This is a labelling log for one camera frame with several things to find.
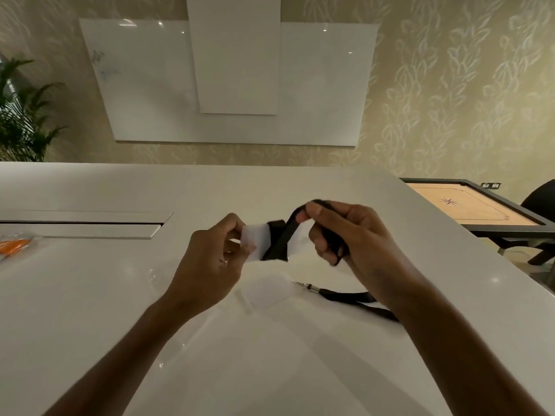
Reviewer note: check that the person's left hand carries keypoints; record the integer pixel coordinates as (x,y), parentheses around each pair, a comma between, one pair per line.
(203,268)

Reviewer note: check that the person's right hand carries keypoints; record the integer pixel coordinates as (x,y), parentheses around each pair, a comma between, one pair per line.
(368,242)

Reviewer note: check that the person's right thumb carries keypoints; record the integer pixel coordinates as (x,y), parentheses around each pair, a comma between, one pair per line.
(302,216)

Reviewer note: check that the person's left thumb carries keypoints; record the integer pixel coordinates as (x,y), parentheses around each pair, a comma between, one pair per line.
(232,223)

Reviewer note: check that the white card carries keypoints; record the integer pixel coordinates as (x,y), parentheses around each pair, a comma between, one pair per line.
(253,240)

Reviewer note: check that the person's right forearm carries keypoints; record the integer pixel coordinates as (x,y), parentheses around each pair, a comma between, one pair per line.
(459,355)

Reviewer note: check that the person's left forearm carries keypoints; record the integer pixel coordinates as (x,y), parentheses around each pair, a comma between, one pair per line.
(130,355)

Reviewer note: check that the clear plastic badge sleeve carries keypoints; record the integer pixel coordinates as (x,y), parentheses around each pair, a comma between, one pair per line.
(266,294)

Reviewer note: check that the wide white glass board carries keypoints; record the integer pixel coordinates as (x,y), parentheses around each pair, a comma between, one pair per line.
(143,82)

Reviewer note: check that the wooden carrom board table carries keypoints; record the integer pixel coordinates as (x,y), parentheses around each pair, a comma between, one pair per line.
(477,203)

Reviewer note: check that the orange item in clear packet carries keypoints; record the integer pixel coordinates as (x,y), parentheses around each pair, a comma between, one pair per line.
(15,246)

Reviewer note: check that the green potted plant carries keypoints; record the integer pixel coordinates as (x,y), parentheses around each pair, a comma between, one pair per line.
(21,116)

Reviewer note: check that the black office chair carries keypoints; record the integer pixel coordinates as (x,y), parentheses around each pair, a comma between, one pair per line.
(540,199)

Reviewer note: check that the black wall socket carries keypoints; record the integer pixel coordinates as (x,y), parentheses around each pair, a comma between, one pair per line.
(491,185)

